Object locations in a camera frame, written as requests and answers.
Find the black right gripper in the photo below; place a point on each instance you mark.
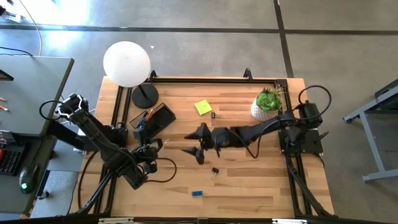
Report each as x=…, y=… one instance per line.
x=217, y=138

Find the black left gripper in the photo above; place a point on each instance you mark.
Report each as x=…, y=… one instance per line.
x=150, y=151

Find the silver frame bracket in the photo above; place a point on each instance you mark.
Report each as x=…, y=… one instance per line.
x=289, y=221
x=115, y=221

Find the blue eraser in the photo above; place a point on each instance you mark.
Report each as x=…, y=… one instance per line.
x=197, y=193

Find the orange pencil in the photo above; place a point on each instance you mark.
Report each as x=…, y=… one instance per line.
x=150, y=114

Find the grey side table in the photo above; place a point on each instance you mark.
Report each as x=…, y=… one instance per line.
x=31, y=93

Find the black keyboard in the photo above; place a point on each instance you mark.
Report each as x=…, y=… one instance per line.
x=11, y=160

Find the black mesh desk organizer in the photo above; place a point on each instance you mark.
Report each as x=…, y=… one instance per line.
x=161, y=119

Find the black computer mouse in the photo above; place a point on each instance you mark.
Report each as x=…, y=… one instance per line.
x=28, y=179

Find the black table clamp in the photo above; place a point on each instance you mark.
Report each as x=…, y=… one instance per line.
x=247, y=74
x=153, y=76

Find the green sticky note pad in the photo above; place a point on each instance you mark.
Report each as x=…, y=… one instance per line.
x=203, y=107

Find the small black binder clip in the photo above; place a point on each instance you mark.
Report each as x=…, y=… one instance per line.
x=213, y=115

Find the dark lower desk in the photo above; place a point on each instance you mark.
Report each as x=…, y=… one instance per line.
x=9, y=193

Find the grey metal table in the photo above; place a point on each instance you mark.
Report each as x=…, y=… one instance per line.
x=371, y=146

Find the dark flat device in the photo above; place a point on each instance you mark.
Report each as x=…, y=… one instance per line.
x=5, y=75

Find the white globe table lamp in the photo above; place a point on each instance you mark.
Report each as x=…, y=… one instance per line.
x=126, y=63

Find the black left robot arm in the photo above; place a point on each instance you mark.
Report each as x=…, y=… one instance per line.
x=102, y=146

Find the succulent in white geometric pot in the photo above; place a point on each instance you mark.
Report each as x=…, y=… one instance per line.
x=267, y=104

